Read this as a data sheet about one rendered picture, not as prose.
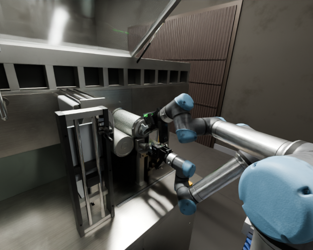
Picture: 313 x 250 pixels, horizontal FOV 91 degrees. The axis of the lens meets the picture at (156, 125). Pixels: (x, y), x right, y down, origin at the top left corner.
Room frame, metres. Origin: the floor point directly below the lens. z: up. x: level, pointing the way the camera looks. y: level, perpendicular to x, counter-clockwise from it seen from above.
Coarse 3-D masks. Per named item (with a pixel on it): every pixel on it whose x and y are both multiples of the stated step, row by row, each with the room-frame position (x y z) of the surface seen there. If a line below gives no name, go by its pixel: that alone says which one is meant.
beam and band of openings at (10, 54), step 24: (0, 48) 0.71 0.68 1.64; (24, 48) 0.77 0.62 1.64; (0, 72) 0.75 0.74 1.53; (24, 72) 0.81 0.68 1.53; (48, 72) 0.82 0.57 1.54; (72, 72) 0.96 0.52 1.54; (96, 72) 1.07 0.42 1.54; (120, 72) 1.16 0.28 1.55; (144, 72) 1.36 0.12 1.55; (168, 72) 1.46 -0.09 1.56
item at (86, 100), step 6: (60, 90) 0.82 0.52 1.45; (66, 90) 0.86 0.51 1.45; (72, 90) 0.81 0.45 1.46; (78, 90) 0.83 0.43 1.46; (66, 96) 0.74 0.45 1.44; (72, 96) 0.68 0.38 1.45; (78, 96) 0.73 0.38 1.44; (84, 96) 0.67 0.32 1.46; (90, 96) 0.70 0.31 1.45; (78, 102) 0.63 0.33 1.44; (84, 102) 0.59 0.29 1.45; (90, 102) 0.61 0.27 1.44; (96, 102) 0.62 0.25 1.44; (102, 102) 0.64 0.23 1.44; (84, 108) 0.59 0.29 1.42
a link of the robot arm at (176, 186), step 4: (176, 176) 0.66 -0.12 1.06; (176, 180) 0.66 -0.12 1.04; (180, 180) 0.64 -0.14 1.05; (184, 180) 0.64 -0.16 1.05; (188, 180) 0.66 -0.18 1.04; (176, 184) 0.64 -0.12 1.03; (180, 184) 0.62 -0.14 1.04; (184, 184) 0.62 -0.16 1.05; (188, 184) 0.63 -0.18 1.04; (176, 188) 0.61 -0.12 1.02
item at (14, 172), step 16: (0, 160) 0.63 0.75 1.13; (16, 160) 0.67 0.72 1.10; (32, 160) 0.71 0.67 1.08; (48, 160) 0.76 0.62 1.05; (0, 176) 0.62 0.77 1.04; (16, 176) 0.66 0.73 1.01; (32, 176) 0.70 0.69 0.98; (48, 176) 0.75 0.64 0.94; (64, 176) 0.80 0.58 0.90; (0, 192) 0.60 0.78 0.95; (16, 192) 0.64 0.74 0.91
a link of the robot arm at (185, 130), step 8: (184, 112) 0.59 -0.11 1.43; (176, 120) 0.58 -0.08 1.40; (184, 120) 0.56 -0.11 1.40; (192, 120) 0.58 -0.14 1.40; (200, 120) 0.59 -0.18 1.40; (176, 128) 0.56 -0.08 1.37; (184, 128) 0.54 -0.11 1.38; (192, 128) 0.55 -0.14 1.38; (200, 128) 0.56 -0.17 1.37; (184, 136) 0.52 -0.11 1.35; (192, 136) 0.52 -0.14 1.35
